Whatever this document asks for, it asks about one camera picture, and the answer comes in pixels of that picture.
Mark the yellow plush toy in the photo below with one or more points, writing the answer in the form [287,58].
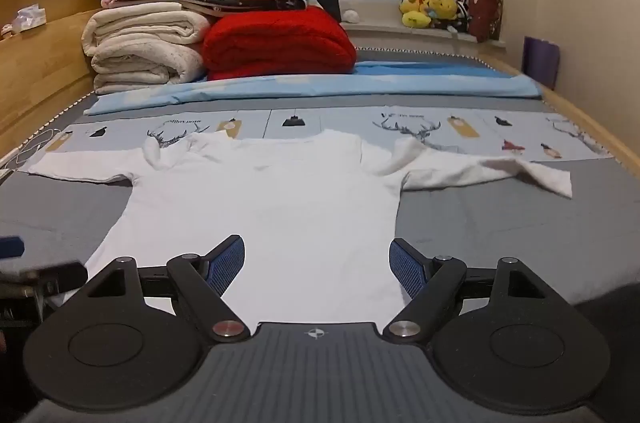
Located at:
[414,10]
[442,7]

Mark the purple box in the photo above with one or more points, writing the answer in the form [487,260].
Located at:
[541,62]

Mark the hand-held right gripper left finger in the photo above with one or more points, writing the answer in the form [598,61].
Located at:
[227,264]

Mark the white plush toy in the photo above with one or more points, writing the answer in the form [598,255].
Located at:
[349,5]

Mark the black and white striped plush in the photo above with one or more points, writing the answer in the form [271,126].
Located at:
[462,19]

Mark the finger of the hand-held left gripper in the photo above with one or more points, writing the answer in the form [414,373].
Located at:
[55,275]
[10,247]

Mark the tissue pack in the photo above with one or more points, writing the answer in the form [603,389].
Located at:
[29,19]

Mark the grey mattress with dotted trim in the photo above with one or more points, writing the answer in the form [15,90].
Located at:
[425,55]

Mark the cream folded quilt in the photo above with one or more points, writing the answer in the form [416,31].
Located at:
[145,48]

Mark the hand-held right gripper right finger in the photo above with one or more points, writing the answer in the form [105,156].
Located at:
[406,267]

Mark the grey deer print bed sheet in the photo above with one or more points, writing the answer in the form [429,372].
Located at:
[500,228]

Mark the white long-sleeve shirt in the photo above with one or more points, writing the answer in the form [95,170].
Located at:
[280,203]

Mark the light blue blanket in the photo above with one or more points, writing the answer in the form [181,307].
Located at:
[300,89]

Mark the brown owl cushion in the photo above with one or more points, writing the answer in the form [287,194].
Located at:
[485,10]

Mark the red folded blanket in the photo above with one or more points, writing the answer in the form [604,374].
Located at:
[280,43]

